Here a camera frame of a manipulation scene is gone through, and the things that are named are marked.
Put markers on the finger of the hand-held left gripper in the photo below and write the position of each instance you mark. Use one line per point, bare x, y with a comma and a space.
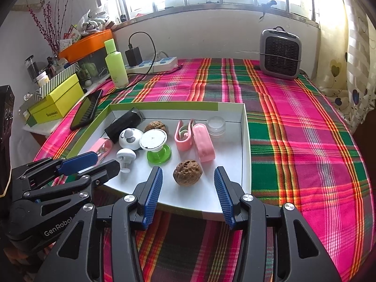
77, 160
105, 170

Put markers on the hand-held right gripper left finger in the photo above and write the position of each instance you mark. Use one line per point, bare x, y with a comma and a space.
152, 199

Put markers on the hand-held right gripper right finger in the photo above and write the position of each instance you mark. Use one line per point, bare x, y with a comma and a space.
224, 199

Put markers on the pink clip stapler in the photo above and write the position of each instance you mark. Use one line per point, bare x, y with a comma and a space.
101, 147

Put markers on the small white mushroom gadget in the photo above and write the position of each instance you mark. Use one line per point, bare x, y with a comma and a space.
125, 154

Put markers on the white panda face gadget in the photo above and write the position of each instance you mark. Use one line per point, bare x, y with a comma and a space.
130, 138

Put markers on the brown walnut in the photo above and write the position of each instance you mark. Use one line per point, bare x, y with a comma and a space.
155, 125
187, 172

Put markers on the black rectangular device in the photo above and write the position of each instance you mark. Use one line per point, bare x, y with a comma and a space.
123, 124

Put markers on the white round green-based holder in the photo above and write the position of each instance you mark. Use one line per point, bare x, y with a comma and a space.
152, 140

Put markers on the green cardboard box tray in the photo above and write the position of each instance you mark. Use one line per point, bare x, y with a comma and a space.
232, 141

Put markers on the pink earbud case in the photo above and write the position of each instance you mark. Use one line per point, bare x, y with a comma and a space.
183, 144

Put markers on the small clear plastic jar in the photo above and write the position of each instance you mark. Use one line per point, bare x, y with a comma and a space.
216, 126

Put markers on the black smartphone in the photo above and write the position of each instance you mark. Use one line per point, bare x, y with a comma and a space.
85, 110

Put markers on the yellow cardboard box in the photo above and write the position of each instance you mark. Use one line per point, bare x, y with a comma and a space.
55, 105

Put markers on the black patterned object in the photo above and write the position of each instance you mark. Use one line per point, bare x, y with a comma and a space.
6, 114

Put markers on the grey striped box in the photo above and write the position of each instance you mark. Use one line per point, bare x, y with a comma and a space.
63, 75

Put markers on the small white jar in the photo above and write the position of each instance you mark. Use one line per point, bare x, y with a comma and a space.
43, 77

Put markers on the clear plastic storage box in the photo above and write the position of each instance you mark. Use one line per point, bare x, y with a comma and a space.
94, 67

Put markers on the green plastic bottle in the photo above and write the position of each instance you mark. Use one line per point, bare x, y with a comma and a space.
116, 64

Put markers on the pink plaid blanket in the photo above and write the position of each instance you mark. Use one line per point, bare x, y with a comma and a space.
293, 123

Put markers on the dark glass jar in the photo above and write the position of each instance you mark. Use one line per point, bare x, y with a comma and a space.
30, 66

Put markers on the orange storage tray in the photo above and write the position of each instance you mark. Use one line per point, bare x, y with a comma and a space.
88, 45

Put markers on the black charger plug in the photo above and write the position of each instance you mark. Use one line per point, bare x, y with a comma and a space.
133, 55

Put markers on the white power strip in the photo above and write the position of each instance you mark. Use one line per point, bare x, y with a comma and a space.
164, 63

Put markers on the white plug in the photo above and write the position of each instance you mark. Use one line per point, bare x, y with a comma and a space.
160, 55

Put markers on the red dried flower branches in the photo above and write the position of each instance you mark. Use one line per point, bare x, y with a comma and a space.
50, 35

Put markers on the pile of assorted packets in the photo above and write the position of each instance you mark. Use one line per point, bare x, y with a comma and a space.
94, 20

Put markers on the grey portable heater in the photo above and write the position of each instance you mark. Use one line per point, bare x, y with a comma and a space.
280, 53

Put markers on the heart patterned curtain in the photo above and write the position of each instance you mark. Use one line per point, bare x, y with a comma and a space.
352, 64

